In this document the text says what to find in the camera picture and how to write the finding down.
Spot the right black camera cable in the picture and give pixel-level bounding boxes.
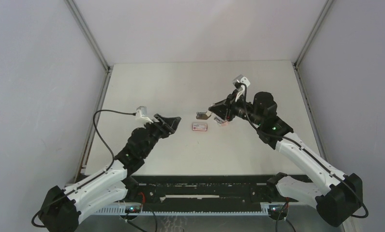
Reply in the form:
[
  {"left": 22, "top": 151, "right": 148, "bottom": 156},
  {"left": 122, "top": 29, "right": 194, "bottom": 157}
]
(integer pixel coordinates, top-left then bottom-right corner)
[{"left": 240, "top": 82, "right": 283, "bottom": 139}]

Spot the right aluminium frame post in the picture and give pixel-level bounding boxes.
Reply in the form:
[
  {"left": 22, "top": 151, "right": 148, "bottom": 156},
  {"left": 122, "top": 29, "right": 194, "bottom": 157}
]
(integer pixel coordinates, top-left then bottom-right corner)
[{"left": 293, "top": 0, "right": 336, "bottom": 69}]

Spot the pink white stapler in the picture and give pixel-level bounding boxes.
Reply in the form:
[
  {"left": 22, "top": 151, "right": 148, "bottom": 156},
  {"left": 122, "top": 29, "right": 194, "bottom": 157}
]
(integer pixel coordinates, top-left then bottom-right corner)
[{"left": 213, "top": 116, "right": 229, "bottom": 127}]

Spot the red white staple box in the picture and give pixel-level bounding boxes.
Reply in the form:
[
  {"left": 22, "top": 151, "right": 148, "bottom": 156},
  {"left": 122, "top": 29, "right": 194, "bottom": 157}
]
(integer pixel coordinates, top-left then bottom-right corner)
[{"left": 192, "top": 122, "right": 208, "bottom": 131}]

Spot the left black camera cable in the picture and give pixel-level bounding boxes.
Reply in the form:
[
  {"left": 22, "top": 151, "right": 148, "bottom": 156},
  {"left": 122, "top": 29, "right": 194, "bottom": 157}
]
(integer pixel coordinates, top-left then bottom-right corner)
[{"left": 92, "top": 109, "right": 137, "bottom": 169}]

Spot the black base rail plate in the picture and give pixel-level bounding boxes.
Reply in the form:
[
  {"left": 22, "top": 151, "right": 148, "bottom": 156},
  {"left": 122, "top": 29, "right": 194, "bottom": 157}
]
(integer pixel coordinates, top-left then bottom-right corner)
[{"left": 124, "top": 174, "right": 287, "bottom": 213}]

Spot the left aluminium frame post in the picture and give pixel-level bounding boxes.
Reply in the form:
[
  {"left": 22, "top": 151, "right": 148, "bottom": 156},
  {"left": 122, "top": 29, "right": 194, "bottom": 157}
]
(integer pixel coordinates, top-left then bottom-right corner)
[{"left": 65, "top": 0, "right": 113, "bottom": 73}]

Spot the aluminium frame post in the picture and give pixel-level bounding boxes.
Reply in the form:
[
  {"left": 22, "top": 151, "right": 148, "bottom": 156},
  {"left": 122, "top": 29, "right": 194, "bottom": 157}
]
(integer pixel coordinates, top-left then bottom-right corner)
[
  {"left": 65, "top": 0, "right": 113, "bottom": 73},
  {"left": 293, "top": 0, "right": 336, "bottom": 69}
]

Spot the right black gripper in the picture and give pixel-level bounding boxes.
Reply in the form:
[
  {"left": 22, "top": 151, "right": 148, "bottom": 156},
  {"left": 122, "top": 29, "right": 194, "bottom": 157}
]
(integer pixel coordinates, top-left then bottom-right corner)
[{"left": 210, "top": 89, "right": 263, "bottom": 127}]

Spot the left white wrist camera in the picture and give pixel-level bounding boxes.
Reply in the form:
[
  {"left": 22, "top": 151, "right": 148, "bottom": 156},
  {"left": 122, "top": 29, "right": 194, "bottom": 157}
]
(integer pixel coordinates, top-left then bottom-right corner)
[{"left": 135, "top": 106, "right": 153, "bottom": 125}]

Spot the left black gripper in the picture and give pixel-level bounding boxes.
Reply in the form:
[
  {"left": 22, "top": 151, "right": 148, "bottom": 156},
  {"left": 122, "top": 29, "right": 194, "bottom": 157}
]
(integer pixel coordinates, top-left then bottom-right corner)
[{"left": 141, "top": 114, "right": 180, "bottom": 158}]

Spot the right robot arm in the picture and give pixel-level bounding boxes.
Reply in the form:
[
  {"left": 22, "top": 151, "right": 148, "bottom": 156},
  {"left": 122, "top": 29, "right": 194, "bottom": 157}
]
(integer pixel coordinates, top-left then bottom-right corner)
[{"left": 208, "top": 90, "right": 369, "bottom": 227}]

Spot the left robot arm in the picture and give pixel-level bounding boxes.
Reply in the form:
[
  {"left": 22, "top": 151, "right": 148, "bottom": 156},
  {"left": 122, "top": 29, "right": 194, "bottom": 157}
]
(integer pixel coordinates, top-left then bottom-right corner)
[{"left": 31, "top": 114, "right": 181, "bottom": 232}]

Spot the black camera cable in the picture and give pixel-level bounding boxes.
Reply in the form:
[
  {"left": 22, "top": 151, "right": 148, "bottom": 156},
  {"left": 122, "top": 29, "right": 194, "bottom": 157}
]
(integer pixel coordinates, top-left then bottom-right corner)
[
  {"left": 240, "top": 82, "right": 283, "bottom": 139},
  {"left": 92, "top": 109, "right": 137, "bottom": 169}
]

